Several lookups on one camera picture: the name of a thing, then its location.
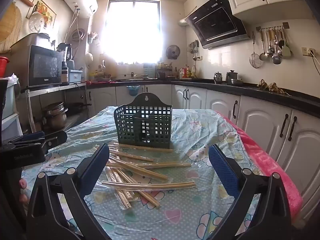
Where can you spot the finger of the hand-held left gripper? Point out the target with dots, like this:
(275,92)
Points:
(33,135)
(56,138)

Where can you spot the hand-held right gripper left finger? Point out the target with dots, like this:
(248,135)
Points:
(96,166)

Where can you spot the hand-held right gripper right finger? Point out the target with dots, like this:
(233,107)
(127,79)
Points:
(222,171)

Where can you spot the pile of chopsticks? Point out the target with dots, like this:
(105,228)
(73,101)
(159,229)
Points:
(140,168)

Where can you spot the green utensil basket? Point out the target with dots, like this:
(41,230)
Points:
(142,127)

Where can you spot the person's left hand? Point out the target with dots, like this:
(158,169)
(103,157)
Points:
(23,183)

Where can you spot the stacked steel pots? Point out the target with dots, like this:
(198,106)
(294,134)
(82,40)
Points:
(55,116)

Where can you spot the plastic drawer unit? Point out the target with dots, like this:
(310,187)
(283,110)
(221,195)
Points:
(11,120)

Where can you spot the pink towel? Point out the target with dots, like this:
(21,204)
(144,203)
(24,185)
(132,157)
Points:
(270,165)

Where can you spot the metal shelf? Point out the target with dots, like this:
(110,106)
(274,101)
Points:
(50,88)

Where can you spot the cartoon printed tablecloth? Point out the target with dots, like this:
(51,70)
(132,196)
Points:
(180,205)

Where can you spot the blue plastic box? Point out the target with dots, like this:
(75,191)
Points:
(75,76)

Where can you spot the dark bottle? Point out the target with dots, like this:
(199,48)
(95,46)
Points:
(65,72)

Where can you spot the black microwave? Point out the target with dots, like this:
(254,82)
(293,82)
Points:
(42,65)

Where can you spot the red bucket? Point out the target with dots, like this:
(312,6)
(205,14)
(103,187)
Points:
(3,67)

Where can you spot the blue hanging basket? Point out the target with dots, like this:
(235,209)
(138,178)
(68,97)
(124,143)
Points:
(133,90)

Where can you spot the black countertop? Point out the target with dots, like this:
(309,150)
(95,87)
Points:
(250,90)

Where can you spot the blender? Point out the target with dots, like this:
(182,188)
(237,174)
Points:
(65,51)

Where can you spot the steel kettle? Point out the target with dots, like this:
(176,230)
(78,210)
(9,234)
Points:
(218,78)

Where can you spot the grey rice cooker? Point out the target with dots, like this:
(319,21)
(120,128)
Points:
(41,40)

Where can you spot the dried roots pile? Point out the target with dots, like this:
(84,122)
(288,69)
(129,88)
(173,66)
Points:
(271,87)

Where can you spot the woven bamboo tray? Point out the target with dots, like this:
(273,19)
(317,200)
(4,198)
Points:
(8,27)

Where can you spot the white perforated plate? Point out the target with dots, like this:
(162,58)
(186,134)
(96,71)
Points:
(37,22)

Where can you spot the small steel ladle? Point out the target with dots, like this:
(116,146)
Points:
(263,55)

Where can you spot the large steel ladle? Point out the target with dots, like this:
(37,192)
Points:
(276,58)

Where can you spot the framed fruit picture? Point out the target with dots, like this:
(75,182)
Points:
(47,10)

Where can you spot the window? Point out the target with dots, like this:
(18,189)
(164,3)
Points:
(133,30)

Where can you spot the black range hood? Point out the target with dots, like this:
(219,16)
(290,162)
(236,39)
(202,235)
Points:
(215,25)

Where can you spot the white wall holder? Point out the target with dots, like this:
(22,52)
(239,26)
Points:
(93,38)

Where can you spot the wall fan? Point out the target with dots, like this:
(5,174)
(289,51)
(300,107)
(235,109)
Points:
(173,52)

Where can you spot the wall socket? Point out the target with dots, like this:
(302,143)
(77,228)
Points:
(308,51)

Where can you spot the utensil rail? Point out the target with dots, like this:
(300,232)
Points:
(271,27)

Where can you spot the silver duct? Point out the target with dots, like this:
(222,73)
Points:
(183,22)

